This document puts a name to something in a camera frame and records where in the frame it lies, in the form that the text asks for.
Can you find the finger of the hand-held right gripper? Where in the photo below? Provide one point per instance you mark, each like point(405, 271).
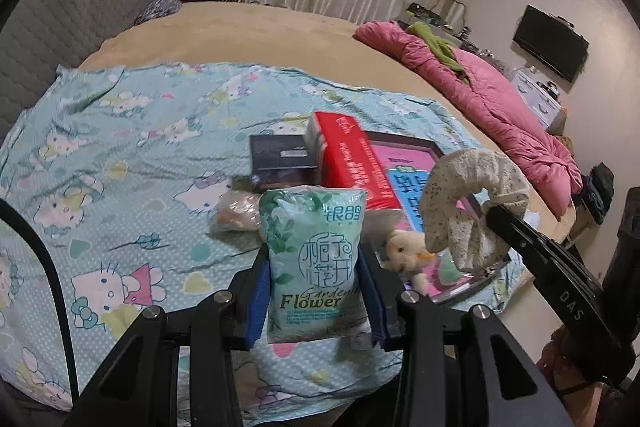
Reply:
point(550, 267)

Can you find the grey quilted headboard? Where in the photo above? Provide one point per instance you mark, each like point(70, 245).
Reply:
point(65, 17)

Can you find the green cloth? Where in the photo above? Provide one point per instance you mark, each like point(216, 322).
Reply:
point(442, 47)

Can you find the red cardboard box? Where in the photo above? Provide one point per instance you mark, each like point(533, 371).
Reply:
point(350, 157)

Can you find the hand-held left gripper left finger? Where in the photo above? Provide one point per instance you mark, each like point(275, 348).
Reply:
point(257, 302)

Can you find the pink quilt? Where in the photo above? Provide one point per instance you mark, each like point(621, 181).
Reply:
point(480, 92)

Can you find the cream plush bear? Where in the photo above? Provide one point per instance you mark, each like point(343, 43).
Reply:
point(407, 254)

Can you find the dark bag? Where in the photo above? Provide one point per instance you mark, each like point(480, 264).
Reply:
point(599, 192)

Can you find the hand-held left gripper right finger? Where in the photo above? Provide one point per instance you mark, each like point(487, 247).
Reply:
point(378, 307)

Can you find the beige bed cover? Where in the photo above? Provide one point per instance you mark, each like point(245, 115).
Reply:
point(275, 37)

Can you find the black wall television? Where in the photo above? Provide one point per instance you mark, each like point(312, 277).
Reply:
point(550, 42)

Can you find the pink framed board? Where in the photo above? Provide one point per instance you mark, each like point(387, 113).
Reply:
point(405, 177)

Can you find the dark blue box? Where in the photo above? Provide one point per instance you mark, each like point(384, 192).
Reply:
point(280, 162)

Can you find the pink plush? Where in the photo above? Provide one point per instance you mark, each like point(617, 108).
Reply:
point(237, 212)

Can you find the cartoon cat printed sheet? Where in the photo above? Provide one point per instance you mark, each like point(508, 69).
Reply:
point(125, 167)

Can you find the dark patterned cloth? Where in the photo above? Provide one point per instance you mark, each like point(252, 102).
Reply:
point(157, 11)

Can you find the cluttered side table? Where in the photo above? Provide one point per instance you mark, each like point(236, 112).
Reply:
point(435, 14)

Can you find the white cabinet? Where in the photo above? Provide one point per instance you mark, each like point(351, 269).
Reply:
point(542, 99)

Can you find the green floral tissue packet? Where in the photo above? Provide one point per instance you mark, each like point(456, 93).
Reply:
point(310, 267)

